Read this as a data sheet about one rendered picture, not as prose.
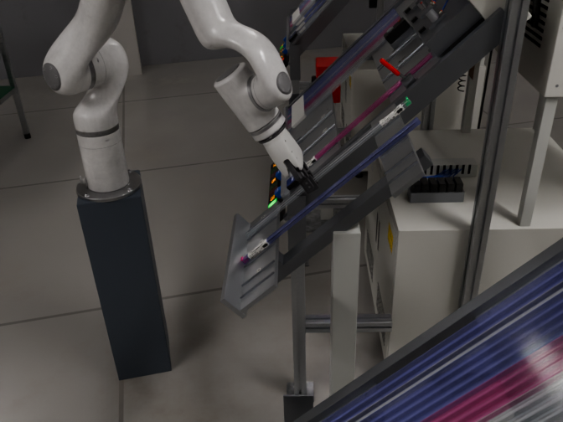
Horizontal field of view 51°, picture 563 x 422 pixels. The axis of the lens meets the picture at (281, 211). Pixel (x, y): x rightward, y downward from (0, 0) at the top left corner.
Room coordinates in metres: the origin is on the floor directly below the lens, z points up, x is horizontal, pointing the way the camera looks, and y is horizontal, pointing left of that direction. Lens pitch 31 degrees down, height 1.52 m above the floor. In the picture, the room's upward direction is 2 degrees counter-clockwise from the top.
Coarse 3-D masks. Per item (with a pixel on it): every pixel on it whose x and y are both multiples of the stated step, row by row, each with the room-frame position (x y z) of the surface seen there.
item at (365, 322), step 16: (432, 160) 1.72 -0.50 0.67; (448, 160) 1.71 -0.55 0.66; (464, 160) 1.71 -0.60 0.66; (432, 176) 1.65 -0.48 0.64; (448, 176) 1.65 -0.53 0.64; (464, 176) 1.68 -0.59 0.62; (416, 192) 1.53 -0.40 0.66; (432, 192) 1.53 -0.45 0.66; (448, 192) 1.52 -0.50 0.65; (464, 192) 1.52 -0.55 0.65; (288, 208) 1.35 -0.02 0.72; (304, 224) 1.34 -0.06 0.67; (288, 240) 1.35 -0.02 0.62; (320, 320) 1.36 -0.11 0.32; (368, 320) 1.35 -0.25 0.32; (384, 320) 1.35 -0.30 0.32; (288, 384) 1.40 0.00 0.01
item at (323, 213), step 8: (320, 64) 2.41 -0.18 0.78; (328, 64) 2.41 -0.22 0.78; (320, 72) 2.38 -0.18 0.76; (312, 80) 2.44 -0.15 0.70; (336, 96) 2.38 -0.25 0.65; (320, 208) 2.45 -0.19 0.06; (328, 208) 2.42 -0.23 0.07; (336, 208) 2.52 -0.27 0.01; (312, 216) 2.46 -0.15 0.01; (320, 216) 2.45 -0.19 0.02; (328, 216) 2.42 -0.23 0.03; (312, 224) 2.38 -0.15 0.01; (320, 224) 2.38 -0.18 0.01
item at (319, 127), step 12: (324, 108) 1.79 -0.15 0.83; (312, 120) 1.78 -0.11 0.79; (324, 120) 1.69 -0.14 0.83; (336, 120) 1.65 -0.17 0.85; (300, 132) 1.78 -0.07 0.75; (312, 132) 1.69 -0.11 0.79; (324, 132) 1.60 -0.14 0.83; (336, 132) 1.54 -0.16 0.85; (300, 144) 1.69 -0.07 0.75; (312, 144) 1.60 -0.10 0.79; (324, 144) 1.54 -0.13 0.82; (336, 144) 1.47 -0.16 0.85; (312, 156) 1.53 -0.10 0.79; (324, 156) 1.47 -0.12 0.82; (312, 168) 1.45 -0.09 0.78
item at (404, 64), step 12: (408, 0) 2.02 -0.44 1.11; (384, 48) 1.82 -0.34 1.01; (396, 48) 1.73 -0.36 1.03; (408, 48) 1.66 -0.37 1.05; (420, 48) 1.59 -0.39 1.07; (396, 60) 1.65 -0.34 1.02; (408, 60) 1.58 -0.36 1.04; (420, 60) 1.52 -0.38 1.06; (432, 60) 1.45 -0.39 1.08; (384, 72) 1.65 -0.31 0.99; (420, 72) 1.45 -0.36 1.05; (384, 84) 1.57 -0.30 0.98; (396, 96) 1.44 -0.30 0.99
